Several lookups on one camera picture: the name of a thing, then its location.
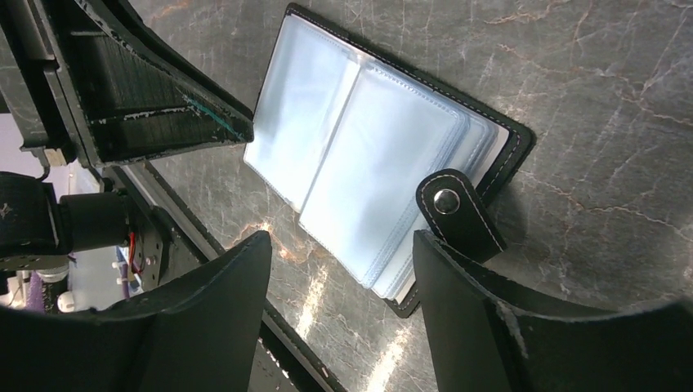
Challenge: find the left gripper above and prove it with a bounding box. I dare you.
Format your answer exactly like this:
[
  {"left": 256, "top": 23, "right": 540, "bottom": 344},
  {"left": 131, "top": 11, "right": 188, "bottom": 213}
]
[{"left": 1, "top": 1, "right": 254, "bottom": 260}]

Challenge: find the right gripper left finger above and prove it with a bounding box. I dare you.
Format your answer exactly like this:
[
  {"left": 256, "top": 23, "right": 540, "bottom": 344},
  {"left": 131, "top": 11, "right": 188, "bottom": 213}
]
[{"left": 1, "top": 231, "right": 272, "bottom": 391}]

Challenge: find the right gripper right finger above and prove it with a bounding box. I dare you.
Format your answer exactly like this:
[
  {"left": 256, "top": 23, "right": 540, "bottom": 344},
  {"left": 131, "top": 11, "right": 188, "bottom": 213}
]
[{"left": 414, "top": 231, "right": 692, "bottom": 391}]

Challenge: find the black leather card holder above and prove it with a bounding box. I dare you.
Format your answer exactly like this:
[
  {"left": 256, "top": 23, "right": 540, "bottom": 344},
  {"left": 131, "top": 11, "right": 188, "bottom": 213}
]
[{"left": 244, "top": 3, "right": 536, "bottom": 319}]

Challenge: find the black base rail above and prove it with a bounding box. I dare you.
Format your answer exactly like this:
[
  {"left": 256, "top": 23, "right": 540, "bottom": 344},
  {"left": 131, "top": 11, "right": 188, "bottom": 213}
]
[{"left": 102, "top": 162, "right": 347, "bottom": 392}]

